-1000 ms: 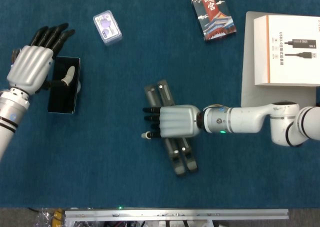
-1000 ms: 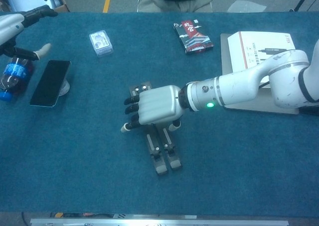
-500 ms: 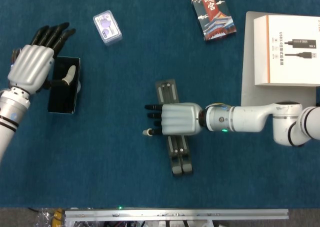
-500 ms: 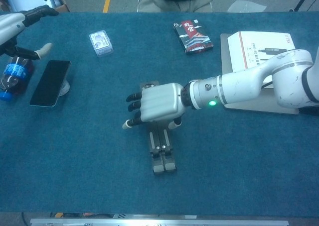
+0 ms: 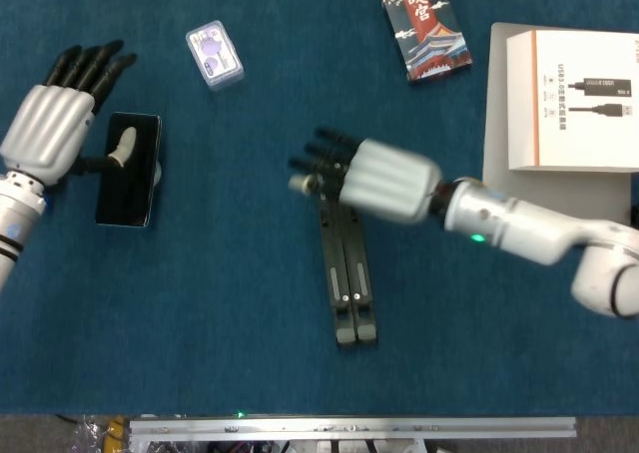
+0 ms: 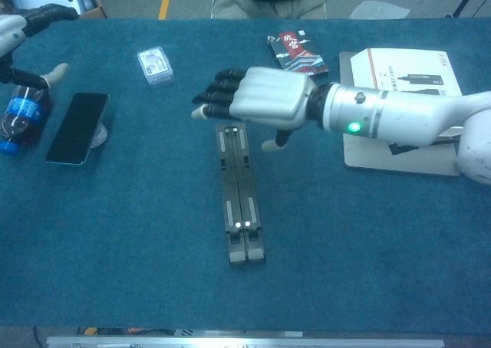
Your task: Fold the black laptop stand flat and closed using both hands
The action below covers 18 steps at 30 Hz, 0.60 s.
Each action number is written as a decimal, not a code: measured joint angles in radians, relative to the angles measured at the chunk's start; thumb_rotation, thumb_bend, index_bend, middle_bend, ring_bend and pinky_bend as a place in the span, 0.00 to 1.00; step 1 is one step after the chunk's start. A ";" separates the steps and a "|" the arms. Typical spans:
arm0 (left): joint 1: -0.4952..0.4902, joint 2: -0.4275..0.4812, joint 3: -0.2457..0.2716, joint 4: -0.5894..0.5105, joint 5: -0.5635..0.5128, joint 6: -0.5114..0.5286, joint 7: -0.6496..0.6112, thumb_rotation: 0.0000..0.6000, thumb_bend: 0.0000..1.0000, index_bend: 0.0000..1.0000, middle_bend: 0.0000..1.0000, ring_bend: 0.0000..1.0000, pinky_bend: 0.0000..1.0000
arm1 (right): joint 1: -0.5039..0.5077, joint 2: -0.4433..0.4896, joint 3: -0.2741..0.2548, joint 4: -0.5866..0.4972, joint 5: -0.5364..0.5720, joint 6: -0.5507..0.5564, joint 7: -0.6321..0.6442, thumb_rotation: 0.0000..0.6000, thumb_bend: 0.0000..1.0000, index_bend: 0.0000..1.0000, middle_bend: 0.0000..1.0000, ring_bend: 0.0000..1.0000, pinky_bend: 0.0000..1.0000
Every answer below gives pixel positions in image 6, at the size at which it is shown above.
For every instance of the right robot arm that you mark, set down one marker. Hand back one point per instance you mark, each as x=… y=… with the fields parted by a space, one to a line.
x=403 y=114

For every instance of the yellow plastic part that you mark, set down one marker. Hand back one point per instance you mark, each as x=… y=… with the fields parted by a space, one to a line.
x=91 y=330

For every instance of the black smartphone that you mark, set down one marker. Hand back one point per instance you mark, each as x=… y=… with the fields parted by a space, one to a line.
x=76 y=127

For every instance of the seated person in beige trousers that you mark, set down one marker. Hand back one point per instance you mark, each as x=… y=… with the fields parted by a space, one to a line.
x=268 y=3

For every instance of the aluminium profile rail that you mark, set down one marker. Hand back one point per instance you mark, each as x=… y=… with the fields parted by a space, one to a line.
x=245 y=342

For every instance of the clear plastic card case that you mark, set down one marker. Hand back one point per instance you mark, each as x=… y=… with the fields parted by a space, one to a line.
x=154 y=66

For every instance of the teal felt table cloth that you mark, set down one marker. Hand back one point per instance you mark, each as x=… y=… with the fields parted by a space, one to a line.
x=115 y=248

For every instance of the round white phone holder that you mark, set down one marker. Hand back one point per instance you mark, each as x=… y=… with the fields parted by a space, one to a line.
x=101 y=135

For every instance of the translucent plastic sheet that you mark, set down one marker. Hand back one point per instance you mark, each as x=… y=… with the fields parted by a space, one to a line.
x=377 y=10

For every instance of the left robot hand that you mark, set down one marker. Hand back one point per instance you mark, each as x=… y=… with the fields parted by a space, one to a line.
x=38 y=16

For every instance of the cola bottle with blue label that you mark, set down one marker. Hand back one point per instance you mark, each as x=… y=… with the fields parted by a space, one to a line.
x=23 y=110

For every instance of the black folding laptop stand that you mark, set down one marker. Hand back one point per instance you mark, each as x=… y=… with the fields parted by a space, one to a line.
x=239 y=194

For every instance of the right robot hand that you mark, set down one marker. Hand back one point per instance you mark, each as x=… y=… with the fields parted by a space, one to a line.
x=272 y=95

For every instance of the black red playing card box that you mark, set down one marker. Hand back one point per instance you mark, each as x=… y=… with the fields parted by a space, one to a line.
x=299 y=53

